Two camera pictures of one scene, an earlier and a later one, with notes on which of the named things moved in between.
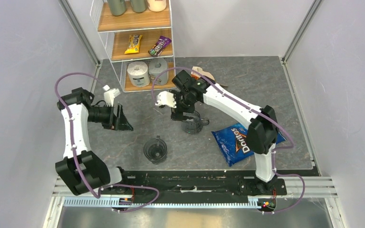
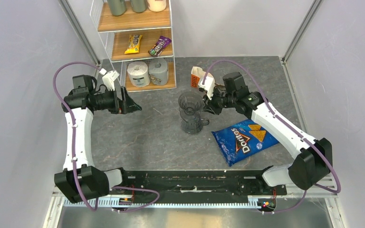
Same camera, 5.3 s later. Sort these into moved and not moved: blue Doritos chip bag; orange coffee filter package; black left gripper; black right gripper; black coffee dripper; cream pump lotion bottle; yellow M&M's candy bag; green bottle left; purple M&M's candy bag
Moved: black left gripper; black right gripper; black coffee dripper
Not moved: green bottle left; cream pump lotion bottle; orange coffee filter package; blue Doritos chip bag; yellow M&M's candy bag; purple M&M's candy bag
